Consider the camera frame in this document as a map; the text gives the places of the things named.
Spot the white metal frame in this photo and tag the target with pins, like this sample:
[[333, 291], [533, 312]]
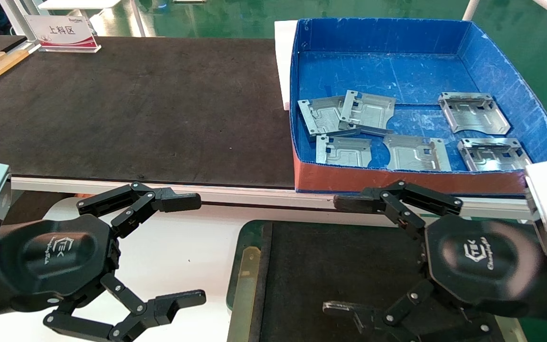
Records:
[[14, 14]]

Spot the aluminium table frame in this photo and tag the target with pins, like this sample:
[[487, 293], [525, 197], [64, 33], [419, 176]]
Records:
[[207, 192]]

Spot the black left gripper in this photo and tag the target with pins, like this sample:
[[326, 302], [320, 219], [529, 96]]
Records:
[[50, 256]]

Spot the acrylic sign with Chinese text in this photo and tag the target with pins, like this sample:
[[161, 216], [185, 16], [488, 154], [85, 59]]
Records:
[[62, 31]]

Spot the black container tray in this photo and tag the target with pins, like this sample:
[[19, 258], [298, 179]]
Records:
[[330, 266]]

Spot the blue corrugated plastic box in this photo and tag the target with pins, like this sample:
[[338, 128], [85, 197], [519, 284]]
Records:
[[397, 71]]

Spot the large black table mat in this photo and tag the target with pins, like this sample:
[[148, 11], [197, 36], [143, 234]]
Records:
[[136, 109]]

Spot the stamped grey metal bracket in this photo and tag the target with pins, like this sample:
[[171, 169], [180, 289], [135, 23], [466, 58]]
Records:
[[492, 156], [416, 154], [373, 111], [473, 111], [344, 152], [318, 116]]

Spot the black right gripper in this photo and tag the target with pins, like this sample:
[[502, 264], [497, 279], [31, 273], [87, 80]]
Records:
[[482, 256]]

